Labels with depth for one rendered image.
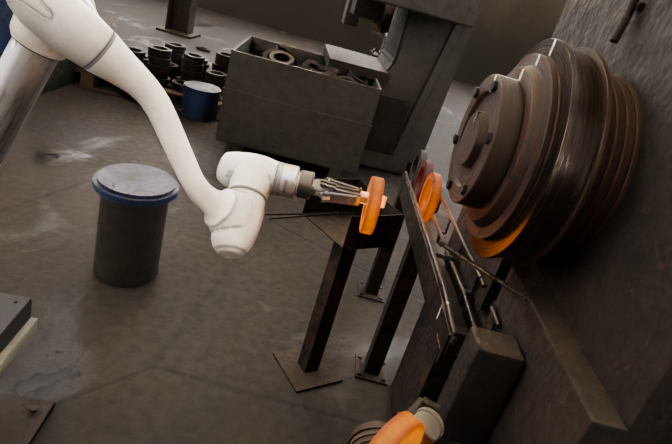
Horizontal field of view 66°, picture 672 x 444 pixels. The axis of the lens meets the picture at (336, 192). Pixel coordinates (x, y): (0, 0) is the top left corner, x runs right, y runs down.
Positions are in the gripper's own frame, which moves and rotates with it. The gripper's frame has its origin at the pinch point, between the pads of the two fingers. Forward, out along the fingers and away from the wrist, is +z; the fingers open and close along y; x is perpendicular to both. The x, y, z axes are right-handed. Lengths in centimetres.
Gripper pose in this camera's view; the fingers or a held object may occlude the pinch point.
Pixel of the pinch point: (372, 199)
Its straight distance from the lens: 137.3
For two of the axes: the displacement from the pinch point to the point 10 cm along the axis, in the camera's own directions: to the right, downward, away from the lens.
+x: 2.1, -9.0, -3.7
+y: -0.6, 3.7, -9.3
